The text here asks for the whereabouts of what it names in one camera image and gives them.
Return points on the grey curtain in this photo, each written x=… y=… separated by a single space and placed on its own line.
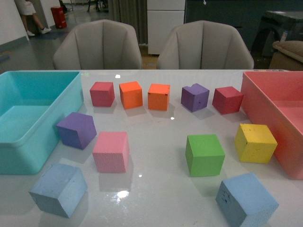
x=132 y=12

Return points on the pink plastic bin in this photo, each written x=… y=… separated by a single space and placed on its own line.
x=275 y=99

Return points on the orange foam cube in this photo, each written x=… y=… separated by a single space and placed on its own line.
x=131 y=94
x=158 y=97

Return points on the red bin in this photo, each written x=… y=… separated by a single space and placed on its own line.
x=59 y=17

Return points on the light blue foam cube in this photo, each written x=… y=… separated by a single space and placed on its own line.
x=59 y=189
x=245 y=202

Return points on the beige chair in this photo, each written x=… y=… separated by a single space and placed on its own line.
x=99 y=45
x=205 y=45

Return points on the pink foam cube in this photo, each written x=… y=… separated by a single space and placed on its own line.
x=111 y=152

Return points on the notched purple foam cube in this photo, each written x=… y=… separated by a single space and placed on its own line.
x=194 y=98

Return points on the green foam cube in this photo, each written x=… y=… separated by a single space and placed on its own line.
x=204 y=155

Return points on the black appliance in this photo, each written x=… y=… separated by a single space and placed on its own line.
x=277 y=26

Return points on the right beige chair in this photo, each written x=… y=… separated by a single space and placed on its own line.
x=205 y=45

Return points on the white cabinet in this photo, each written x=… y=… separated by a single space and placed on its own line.
x=162 y=17

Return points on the left orange foam cube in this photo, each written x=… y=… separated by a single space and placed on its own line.
x=131 y=94

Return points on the beige sofa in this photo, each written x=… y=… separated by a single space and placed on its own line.
x=288 y=56

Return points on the yellow foam cube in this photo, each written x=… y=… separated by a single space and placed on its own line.
x=254 y=143

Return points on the crimson foam cube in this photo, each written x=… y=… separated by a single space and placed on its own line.
x=102 y=94

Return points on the dark grey counter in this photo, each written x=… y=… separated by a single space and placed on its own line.
x=244 y=15

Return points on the right orange foam cube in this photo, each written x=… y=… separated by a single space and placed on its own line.
x=158 y=97

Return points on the dark red foam cube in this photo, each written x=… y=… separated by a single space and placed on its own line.
x=227 y=100

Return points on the teal plastic bin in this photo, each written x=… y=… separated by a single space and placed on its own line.
x=31 y=105

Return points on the left beige chair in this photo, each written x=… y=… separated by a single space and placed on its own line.
x=99 y=45

